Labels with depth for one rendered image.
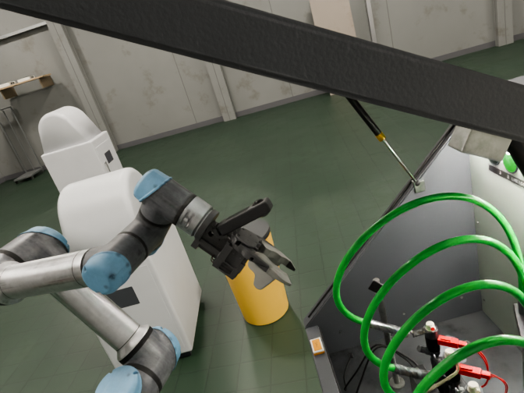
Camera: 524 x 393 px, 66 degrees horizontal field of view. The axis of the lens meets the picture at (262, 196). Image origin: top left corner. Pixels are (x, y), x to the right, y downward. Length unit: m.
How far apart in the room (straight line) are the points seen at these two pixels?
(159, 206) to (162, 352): 0.48
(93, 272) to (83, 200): 1.81
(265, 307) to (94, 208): 1.23
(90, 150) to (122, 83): 4.59
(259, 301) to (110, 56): 8.44
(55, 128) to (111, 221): 3.75
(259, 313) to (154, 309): 0.68
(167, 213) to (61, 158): 5.41
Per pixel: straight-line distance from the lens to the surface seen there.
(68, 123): 6.06
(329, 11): 9.43
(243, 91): 9.78
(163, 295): 2.56
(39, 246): 1.16
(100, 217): 2.53
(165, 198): 0.81
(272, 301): 2.74
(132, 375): 1.10
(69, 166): 6.20
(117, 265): 0.79
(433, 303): 0.69
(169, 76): 10.02
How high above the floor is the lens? 1.79
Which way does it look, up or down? 22 degrees down
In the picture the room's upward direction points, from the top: 17 degrees counter-clockwise
